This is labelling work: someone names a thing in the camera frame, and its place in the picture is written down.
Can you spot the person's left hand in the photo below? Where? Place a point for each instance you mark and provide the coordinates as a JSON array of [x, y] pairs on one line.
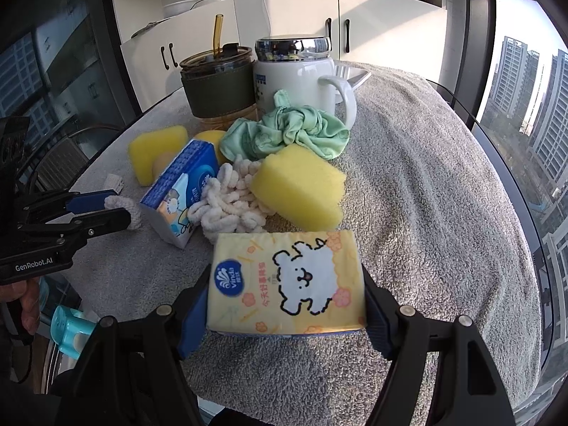
[[24, 304]]

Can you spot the small yellow sponge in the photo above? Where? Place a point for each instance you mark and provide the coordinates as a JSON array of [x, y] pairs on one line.
[[211, 140]]

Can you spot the green cloth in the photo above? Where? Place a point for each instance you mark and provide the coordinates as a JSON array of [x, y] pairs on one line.
[[284, 128]]

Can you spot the turquoise plastic item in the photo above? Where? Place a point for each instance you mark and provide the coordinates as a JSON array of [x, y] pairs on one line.
[[71, 326]]

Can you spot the blue tissue pack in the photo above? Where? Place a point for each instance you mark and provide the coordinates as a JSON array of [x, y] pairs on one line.
[[177, 186]]

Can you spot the black window frame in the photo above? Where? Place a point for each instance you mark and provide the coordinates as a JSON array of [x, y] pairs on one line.
[[481, 53]]

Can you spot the grey metal utensil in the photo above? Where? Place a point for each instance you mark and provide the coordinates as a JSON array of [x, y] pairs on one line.
[[148, 29]]

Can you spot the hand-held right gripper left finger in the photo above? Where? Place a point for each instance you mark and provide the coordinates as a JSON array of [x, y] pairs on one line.
[[191, 319]]

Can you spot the glass tumbler with green sleeve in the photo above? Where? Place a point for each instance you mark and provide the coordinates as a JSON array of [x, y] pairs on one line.
[[213, 88]]

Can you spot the white fluffy scrunchie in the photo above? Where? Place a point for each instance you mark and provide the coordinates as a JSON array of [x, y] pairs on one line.
[[136, 215]]

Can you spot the white ribbed tray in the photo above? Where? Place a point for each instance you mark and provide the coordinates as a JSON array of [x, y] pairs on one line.
[[353, 75]]

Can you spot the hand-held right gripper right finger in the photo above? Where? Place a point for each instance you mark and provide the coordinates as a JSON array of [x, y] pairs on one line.
[[377, 319]]

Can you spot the yellow sponge block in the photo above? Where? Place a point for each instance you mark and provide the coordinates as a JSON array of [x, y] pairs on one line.
[[297, 186], [151, 146]]

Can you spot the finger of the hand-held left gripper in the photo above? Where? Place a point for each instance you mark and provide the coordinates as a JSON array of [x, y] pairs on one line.
[[88, 202], [106, 222]]

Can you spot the cream chenille scrunchie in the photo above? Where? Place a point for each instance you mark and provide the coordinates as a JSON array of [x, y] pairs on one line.
[[222, 208]]

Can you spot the yellow tissue pack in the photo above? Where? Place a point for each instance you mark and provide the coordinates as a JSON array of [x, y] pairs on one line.
[[288, 284]]

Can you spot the wicker chair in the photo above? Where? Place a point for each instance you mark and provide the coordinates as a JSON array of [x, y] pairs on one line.
[[62, 159]]

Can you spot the white mug with chrome lid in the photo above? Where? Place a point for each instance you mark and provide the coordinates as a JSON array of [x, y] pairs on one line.
[[288, 80]]

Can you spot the white cabinet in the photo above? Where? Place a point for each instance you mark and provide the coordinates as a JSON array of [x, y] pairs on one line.
[[390, 22]]

